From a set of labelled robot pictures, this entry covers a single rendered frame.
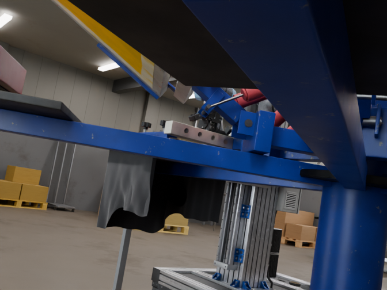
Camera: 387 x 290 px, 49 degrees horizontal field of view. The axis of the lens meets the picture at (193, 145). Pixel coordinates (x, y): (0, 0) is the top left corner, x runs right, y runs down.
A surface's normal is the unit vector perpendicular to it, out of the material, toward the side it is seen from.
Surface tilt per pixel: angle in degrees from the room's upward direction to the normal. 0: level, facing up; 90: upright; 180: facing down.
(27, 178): 90
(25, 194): 90
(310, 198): 90
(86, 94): 90
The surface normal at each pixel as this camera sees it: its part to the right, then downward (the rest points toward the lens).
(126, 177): -0.69, -0.11
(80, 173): 0.62, 0.01
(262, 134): 0.11, -0.10
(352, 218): -0.37, -0.17
